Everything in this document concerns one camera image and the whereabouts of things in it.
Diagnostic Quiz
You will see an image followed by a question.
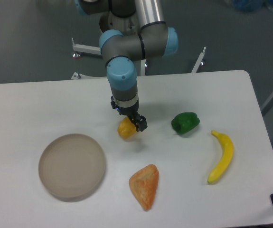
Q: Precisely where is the orange triangular bread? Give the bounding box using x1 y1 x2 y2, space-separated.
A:
129 164 159 211

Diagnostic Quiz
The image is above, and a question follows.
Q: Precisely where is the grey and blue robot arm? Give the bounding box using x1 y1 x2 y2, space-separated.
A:
75 0 179 132

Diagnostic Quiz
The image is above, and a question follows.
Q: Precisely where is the yellow bell pepper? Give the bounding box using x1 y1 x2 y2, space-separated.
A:
117 117 137 140

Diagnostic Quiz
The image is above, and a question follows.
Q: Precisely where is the blue bag in background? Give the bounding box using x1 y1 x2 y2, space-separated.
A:
225 0 273 13

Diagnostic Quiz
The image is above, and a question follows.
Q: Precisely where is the green bell pepper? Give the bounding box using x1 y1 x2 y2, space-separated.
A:
171 112 200 135

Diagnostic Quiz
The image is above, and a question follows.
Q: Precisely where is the yellow banana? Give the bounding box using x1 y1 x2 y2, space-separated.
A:
207 130 234 184

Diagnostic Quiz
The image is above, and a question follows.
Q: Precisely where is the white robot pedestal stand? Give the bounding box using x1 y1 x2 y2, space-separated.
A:
72 11 206 76

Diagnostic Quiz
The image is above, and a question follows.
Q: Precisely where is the beige round plate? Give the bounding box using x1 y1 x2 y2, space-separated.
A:
38 133 106 202

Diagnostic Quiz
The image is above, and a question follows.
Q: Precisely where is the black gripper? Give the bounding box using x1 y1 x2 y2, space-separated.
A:
111 95 148 132

